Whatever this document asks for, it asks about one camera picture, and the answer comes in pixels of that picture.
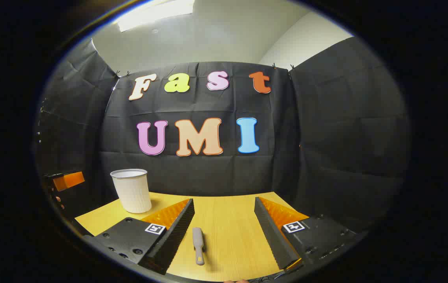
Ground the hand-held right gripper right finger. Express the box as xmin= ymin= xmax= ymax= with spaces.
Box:
xmin=254 ymin=197 xmax=360 ymax=272

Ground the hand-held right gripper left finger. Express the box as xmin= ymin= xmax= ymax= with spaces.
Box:
xmin=84 ymin=198 xmax=196 ymax=276

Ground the small grey broom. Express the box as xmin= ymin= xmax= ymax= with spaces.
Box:
xmin=192 ymin=227 xmax=205 ymax=266

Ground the white ribbed garbage bin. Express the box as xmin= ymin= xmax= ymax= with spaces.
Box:
xmin=110 ymin=169 xmax=152 ymax=214

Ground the yellow wooden desktop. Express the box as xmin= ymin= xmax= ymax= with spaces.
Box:
xmin=75 ymin=191 xmax=311 ymax=282

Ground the ceiling light panel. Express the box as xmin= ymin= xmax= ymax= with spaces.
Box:
xmin=115 ymin=0 xmax=196 ymax=33

